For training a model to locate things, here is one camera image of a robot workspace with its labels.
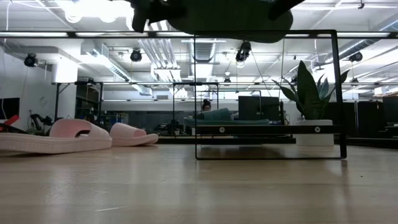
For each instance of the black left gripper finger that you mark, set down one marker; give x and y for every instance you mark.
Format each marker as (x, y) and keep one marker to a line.
(169, 11)

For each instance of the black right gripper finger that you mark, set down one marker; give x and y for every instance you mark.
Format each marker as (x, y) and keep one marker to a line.
(287, 9)

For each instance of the green rubber slide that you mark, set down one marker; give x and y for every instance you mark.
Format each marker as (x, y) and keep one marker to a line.
(233, 25)

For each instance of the pink rubber slide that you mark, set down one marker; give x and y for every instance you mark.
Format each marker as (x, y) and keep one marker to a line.
(130, 137)
(62, 143)

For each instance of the black metal frame wooden shelf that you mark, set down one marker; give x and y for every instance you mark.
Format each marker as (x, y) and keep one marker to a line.
(267, 130)

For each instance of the black background robot arm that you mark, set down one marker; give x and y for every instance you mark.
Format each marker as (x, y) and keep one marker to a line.
(169, 127)
(38, 119)

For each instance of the black hanging ceiling spotlight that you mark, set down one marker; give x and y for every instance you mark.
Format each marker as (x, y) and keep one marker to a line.
(243, 51)
(356, 57)
(136, 56)
(30, 60)

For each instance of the green snake plant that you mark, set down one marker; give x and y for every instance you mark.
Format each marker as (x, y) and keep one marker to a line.
(308, 93)

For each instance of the person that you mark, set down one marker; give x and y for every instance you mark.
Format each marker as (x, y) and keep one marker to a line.
(206, 105)

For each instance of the black computer monitor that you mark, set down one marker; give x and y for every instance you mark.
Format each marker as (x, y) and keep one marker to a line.
(258, 107)

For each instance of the white plant pot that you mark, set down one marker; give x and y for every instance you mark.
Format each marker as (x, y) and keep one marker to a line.
(314, 140)

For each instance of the dark background cabinets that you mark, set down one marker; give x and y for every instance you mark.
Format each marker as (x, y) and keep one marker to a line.
(367, 118)

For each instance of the red and black object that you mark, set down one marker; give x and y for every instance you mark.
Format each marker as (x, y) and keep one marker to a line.
(9, 120)

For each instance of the black aluminium table frame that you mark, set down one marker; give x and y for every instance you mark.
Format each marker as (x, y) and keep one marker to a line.
(248, 140)

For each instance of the black wall screen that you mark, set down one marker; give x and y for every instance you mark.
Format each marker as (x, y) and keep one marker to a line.
(9, 109)

